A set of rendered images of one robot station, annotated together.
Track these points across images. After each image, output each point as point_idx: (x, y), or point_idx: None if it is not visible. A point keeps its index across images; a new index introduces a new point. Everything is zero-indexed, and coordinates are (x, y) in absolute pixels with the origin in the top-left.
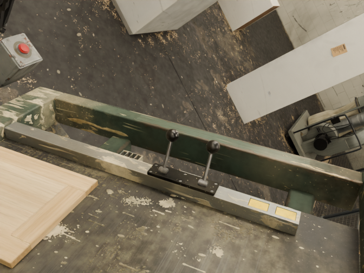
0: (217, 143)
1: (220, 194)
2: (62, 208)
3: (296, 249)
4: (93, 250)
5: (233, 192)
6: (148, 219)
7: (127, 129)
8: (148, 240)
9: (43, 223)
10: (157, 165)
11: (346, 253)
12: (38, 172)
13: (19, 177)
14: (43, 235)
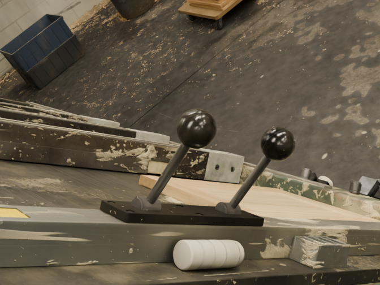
0: (189, 111)
1: (95, 213)
2: (204, 197)
3: None
4: (116, 195)
5: (82, 219)
6: None
7: None
8: (89, 206)
9: (185, 189)
10: (253, 216)
11: None
12: (300, 214)
13: (293, 210)
14: (168, 190)
